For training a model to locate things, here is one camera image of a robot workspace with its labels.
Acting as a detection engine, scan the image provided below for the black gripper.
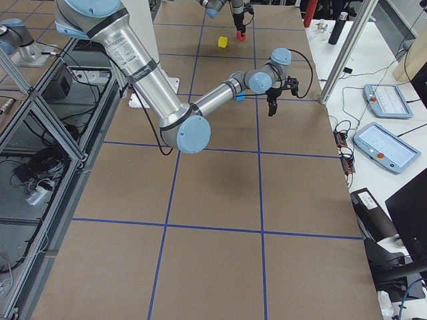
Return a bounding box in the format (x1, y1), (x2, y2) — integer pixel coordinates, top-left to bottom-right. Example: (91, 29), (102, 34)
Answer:
(266, 88), (282, 117)
(233, 12), (246, 34)

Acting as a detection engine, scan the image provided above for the red cube block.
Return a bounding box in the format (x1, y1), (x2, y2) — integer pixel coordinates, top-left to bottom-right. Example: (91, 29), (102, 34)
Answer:
(236, 31), (246, 41)

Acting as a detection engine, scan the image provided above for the yellow cube block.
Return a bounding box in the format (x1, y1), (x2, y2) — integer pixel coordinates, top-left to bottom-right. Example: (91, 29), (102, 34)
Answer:
(218, 36), (228, 49)

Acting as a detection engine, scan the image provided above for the blue cube block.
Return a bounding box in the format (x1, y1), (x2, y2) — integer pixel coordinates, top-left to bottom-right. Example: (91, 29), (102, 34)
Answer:
(235, 91), (246, 101)

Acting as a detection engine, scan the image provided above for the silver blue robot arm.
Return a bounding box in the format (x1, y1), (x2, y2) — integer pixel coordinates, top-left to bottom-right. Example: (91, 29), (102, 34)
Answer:
(55, 1), (292, 153)
(198, 0), (246, 38)

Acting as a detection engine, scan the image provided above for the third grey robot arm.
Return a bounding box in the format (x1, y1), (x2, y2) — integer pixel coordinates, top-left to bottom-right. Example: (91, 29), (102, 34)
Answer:
(1, 18), (58, 67)

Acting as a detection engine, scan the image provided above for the orange circuit board near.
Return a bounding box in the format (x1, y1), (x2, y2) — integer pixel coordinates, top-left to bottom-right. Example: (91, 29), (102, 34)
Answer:
(333, 131), (348, 148)

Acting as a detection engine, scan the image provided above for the red cylinder bottle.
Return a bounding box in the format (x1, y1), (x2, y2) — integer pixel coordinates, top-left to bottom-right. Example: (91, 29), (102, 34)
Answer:
(304, 0), (318, 28)

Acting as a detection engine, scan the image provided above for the small black square pad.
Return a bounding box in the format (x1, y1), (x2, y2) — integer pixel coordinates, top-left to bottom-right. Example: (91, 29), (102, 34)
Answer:
(343, 67), (353, 74)

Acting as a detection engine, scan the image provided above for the black thermos bottle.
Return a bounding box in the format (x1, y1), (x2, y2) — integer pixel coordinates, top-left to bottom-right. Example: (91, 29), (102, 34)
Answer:
(328, 11), (348, 45)

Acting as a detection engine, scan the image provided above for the near teach pendant tablet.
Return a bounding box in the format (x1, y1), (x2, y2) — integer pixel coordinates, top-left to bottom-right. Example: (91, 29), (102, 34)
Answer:
(353, 122), (422, 174)

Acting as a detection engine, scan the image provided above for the teach pendant tablet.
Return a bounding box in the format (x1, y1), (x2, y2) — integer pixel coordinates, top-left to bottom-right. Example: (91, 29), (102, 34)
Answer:
(364, 84), (413, 119)
(353, 122), (422, 174)

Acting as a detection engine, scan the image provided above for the far teach pendant tablet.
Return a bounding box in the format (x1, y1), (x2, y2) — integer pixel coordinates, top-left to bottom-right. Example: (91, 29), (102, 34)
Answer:
(364, 84), (413, 119)

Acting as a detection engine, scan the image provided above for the black cardboard box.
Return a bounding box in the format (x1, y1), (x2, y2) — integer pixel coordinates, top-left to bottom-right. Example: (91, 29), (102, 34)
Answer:
(350, 188), (398, 242)

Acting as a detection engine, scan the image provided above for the black computer monitor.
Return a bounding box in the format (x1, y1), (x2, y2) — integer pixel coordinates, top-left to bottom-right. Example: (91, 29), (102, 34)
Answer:
(386, 174), (426, 257)

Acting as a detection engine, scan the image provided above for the white power strip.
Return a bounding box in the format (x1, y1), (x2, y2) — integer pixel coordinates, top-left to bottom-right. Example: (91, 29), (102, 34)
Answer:
(26, 186), (47, 205)

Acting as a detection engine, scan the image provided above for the black power adapter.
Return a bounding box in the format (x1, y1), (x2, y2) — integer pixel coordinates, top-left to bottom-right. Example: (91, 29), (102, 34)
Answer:
(13, 164), (35, 183)

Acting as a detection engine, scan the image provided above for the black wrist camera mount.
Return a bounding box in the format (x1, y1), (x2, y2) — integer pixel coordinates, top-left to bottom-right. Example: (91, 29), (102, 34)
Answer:
(284, 76), (299, 97)

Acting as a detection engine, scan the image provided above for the aluminium frame post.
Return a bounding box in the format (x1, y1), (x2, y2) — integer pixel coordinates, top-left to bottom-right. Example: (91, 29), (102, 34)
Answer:
(319, 0), (378, 105)

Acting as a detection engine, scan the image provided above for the white camera mast with base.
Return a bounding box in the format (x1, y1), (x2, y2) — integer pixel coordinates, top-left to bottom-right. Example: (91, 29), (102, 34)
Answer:
(122, 1), (181, 117)

